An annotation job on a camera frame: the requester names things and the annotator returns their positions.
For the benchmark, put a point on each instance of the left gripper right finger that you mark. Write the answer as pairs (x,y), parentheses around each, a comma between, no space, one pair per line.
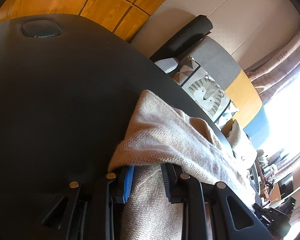
(210,210)

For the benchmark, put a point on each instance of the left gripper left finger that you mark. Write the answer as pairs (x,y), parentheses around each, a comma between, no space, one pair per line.
(89,211)

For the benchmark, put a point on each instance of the tiger print cushion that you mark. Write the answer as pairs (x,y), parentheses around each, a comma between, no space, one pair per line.
(205,92)

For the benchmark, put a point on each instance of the deer print cushion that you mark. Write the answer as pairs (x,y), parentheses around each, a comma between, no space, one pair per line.
(241,146)

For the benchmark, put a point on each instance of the black padded table mat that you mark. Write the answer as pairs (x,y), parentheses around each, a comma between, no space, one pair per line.
(68,88)

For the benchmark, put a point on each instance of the wooden side desk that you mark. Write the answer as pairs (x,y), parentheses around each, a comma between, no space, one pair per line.
(268,189)

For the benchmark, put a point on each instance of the black rolled mat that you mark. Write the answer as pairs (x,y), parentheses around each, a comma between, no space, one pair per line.
(186,37)

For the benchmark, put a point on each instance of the beige knit sweater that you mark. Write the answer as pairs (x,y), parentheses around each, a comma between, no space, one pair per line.
(158,133)

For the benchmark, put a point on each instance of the patterned window curtain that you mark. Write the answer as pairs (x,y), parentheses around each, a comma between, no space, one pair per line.
(276,70)

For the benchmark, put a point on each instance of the grey yellow blue sofa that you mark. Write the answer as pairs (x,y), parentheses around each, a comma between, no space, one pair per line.
(233,80)

